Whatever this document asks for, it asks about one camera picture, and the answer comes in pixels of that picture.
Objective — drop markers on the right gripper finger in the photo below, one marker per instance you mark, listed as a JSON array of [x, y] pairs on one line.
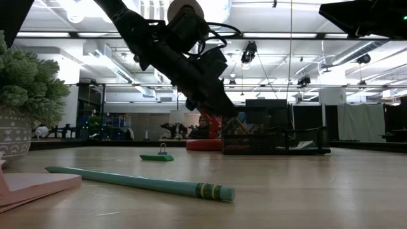
[[337, 8], [341, 19]]

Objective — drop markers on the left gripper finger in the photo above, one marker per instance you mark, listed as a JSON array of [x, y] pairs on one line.
[[227, 102], [221, 109]]

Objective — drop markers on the blue binder clip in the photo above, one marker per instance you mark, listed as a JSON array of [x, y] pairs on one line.
[[162, 152]]

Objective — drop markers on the green eraser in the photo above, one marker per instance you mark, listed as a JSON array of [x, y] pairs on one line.
[[156, 158]]

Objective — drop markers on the teal pencil with eraser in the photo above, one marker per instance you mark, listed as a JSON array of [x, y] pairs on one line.
[[143, 183]]

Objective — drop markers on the pink sticky note pad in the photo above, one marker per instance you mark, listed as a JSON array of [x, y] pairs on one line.
[[38, 186]]

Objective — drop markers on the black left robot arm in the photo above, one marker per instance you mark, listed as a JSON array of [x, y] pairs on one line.
[[133, 31]]

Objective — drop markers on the black mesh desk organizer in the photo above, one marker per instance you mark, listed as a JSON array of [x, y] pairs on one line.
[[270, 141]]

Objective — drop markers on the person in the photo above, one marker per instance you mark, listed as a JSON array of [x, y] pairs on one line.
[[202, 123]]

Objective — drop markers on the red desk lamp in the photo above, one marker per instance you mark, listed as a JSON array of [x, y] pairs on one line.
[[203, 144]]

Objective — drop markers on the black ceiling spotlight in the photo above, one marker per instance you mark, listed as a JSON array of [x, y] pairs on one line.
[[304, 81], [363, 58], [249, 52]]

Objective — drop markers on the black partition panel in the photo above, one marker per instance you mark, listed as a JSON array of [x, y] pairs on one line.
[[308, 116]]

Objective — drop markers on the blue storage bins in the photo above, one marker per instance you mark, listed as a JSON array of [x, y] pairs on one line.
[[119, 122]]

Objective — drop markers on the green curtain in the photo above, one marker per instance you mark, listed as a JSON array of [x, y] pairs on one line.
[[359, 122]]

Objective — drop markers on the black shelving rack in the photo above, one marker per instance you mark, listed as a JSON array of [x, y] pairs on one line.
[[83, 105]]

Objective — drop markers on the potted green succulent plant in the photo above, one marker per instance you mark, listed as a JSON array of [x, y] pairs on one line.
[[22, 82]]

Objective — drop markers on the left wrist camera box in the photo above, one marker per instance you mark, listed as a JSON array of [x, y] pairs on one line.
[[216, 63]]

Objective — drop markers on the black metal table frame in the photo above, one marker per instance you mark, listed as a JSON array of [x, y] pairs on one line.
[[95, 144]]

